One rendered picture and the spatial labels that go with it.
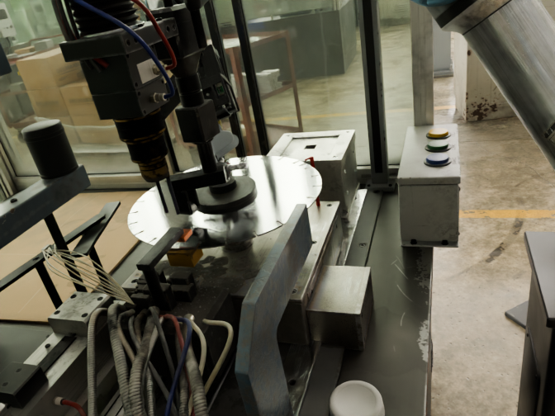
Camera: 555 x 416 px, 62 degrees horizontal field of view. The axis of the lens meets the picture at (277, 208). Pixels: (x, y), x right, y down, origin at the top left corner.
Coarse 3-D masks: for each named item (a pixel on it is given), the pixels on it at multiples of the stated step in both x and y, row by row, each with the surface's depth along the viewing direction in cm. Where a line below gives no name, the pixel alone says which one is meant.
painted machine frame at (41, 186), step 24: (0, 48) 52; (0, 72) 52; (48, 120) 73; (48, 144) 69; (48, 168) 71; (72, 168) 73; (24, 192) 68; (48, 192) 69; (72, 192) 73; (0, 216) 62; (24, 216) 65; (48, 216) 72; (0, 240) 61; (72, 264) 76
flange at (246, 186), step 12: (240, 180) 80; (252, 180) 80; (204, 192) 78; (216, 192) 76; (228, 192) 76; (240, 192) 76; (252, 192) 76; (204, 204) 75; (216, 204) 74; (228, 204) 74
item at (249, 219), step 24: (192, 168) 92; (264, 168) 86; (288, 168) 84; (312, 168) 82; (168, 192) 84; (264, 192) 77; (288, 192) 75; (312, 192) 74; (144, 216) 76; (168, 216) 75; (192, 216) 73; (216, 216) 72; (240, 216) 71; (264, 216) 69; (288, 216) 68; (144, 240) 69; (192, 240) 67; (216, 240) 66; (240, 240) 64
